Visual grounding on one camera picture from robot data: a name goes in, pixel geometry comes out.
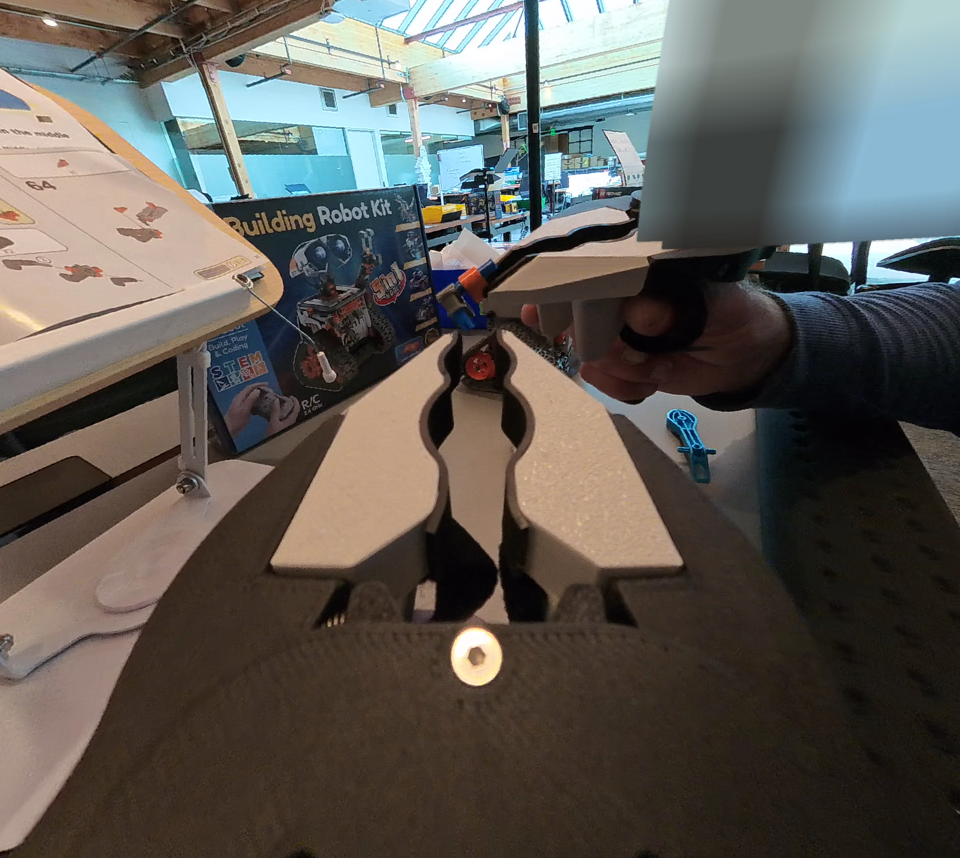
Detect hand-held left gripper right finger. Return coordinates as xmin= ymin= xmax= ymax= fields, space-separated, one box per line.
xmin=498 ymin=331 xmax=685 ymax=585

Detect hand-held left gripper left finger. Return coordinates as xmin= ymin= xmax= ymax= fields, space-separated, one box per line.
xmin=270 ymin=331 xmax=460 ymax=593

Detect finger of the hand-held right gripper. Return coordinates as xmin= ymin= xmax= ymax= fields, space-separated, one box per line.
xmin=487 ymin=205 xmax=640 ymax=289
xmin=483 ymin=250 xmax=655 ymax=362

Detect person's right hand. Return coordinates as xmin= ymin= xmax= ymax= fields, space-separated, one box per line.
xmin=521 ymin=279 xmax=796 ymax=403

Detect light blue plastic tool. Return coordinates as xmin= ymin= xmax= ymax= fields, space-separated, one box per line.
xmin=666 ymin=408 xmax=717 ymax=486

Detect white crumpled paper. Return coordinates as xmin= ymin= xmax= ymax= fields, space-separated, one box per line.
xmin=438 ymin=228 xmax=500 ymax=270

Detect tracked toy robot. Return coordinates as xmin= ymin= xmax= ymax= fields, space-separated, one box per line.
xmin=459 ymin=325 xmax=579 ymax=394

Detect blue tagged storage bin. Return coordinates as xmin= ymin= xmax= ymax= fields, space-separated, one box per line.
xmin=429 ymin=258 xmax=489 ymax=330

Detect whiteboard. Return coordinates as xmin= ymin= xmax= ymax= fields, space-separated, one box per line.
xmin=437 ymin=145 xmax=486 ymax=192

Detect dark blue robot kit box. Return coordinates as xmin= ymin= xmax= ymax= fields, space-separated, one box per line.
xmin=206 ymin=185 xmax=444 ymax=456

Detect black pole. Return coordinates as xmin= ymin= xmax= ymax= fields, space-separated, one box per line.
xmin=521 ymin=0 xmax=543 ymax=233

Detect white book stand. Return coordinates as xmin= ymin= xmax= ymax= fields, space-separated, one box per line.
xmin=0 ymin=66 xmax=285 ymax=852

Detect instruction booklet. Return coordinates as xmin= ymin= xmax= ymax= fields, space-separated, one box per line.
xmin=0 ymin=69 xmax=252 ymax=349

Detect wooden post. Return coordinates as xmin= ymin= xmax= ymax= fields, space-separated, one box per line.
xmin=196 ymin=63 xmax=252 ymax=199

